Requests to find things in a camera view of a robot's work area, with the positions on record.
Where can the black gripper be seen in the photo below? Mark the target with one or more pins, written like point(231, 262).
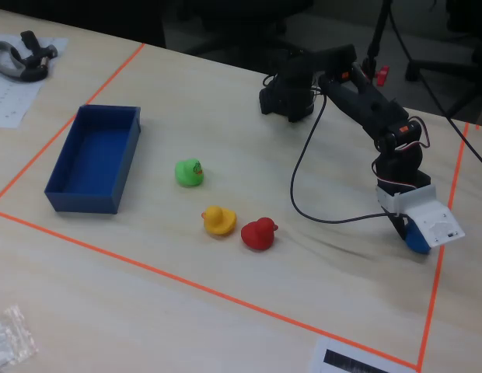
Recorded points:
point(416, 240)

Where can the blue rubber duck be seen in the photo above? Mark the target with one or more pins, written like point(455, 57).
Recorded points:
point(416, 240)

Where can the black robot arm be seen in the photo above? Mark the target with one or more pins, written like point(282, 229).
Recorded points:
point(365, 101)

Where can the red rubber duck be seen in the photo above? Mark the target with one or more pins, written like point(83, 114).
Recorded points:
point(257, 234)

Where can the yellow rubber duck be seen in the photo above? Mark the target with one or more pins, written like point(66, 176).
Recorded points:
point(218, 220)

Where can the green rubber duck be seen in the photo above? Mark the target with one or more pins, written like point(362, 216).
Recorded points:
point(187, 173)

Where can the blue open box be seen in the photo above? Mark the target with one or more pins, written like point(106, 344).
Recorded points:
point(93, 159)

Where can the orange tape line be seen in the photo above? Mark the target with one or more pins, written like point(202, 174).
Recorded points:
point(210, 289)
point(72, 118)
point(433, 295)

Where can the white label with black bar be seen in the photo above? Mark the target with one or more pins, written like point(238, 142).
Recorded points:
point(342, 359)

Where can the red clamp knob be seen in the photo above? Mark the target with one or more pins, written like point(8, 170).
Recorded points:
point(382, 75)

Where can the black office chair base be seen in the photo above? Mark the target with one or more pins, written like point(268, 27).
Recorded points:
point(439, 64)

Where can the grey black clamp tool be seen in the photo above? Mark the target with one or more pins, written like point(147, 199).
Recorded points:
point(29, 72)

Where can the clear plastic bag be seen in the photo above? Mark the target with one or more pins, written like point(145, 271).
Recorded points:
point(9, 342)

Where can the white printed paper sheet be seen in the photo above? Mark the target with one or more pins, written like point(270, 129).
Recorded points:
point(11, 101)

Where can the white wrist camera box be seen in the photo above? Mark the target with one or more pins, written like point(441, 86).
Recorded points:
point(431, 217)

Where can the black camera stand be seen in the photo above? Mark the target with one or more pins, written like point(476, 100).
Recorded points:
point(378, 35)

